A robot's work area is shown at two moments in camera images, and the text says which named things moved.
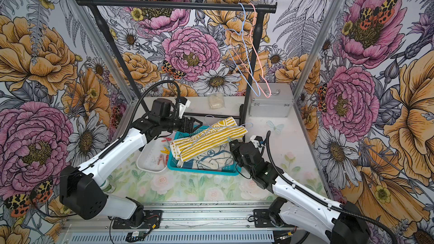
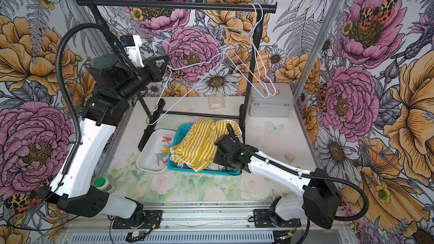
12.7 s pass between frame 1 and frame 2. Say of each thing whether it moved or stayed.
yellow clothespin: stayed
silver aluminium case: stayed
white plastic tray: stayed
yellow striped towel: moved
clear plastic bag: stayed
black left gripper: moved
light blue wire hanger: moved
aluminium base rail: stayed
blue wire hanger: moved
